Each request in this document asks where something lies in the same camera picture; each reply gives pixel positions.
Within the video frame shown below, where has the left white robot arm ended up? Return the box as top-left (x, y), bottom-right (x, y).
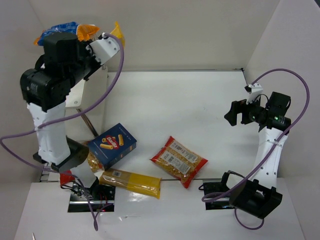
top-left (20, 32), bottom-right (100, 195)

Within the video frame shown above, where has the purple cable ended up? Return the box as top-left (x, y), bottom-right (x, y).
top-left (201, 68), bottom-right (311, 231)
top-left (0, 32), bottom-right (126, 232)

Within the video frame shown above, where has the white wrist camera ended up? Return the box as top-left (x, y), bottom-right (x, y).
top-left (89, 33), bottom-right (120, 66)
top-left (244, 83), bottom-right (263, 105)

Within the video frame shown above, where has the blue Barilla pasta box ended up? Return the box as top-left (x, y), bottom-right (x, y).
top-left (87, 123), bottom-right (137, 170)

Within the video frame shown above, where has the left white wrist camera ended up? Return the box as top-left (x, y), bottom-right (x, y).
top-left (89, 33), bottom-right (120, 66)

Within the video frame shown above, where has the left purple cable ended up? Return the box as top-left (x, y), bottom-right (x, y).
top-left (0, 32), bottom-right (126, 232)

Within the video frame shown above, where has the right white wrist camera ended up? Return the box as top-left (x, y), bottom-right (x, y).
top-left (244, 83), bottom-right (263, 105)

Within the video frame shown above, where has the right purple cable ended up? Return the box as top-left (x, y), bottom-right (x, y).
top-left (201, 68), bottom-right (311, 231)

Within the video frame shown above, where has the white shelf with metal legs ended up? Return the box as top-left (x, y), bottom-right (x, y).
top-left (35, 66), bottom-right (108, 188)

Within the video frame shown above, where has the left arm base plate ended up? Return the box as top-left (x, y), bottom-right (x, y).
top-left (61, 182), bottom-right (116, 213)

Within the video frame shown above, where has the yellow spaghetti pack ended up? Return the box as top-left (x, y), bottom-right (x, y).
top-left (110, 21), bottom-right (126, 48)
top-left (99, 168), bottom-right (161, 199)

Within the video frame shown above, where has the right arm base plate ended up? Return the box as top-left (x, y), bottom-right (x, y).
top-left (198, 181), bottom-right (237, 211)

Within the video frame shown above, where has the blue and orange snack bag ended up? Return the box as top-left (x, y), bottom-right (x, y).
top-left (33, 21), bottom-right (100, 46)

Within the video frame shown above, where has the red macaroni bag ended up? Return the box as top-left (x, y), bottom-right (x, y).
top-left (60, 151), bottom-right (104, 186)
top-left (150, 136), bottom-right (208, 189)

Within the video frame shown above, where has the red macaroni bag right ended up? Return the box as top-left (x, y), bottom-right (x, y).
top-left (150, 136), bottom-right (208, 189)

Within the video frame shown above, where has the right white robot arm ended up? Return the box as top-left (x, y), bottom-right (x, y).
top-left (224, 92), bottom-right (291, 219)

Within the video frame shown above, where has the red macaroni bag left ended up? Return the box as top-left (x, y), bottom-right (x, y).
top-left (60, 151), bottom-right (104, 186)

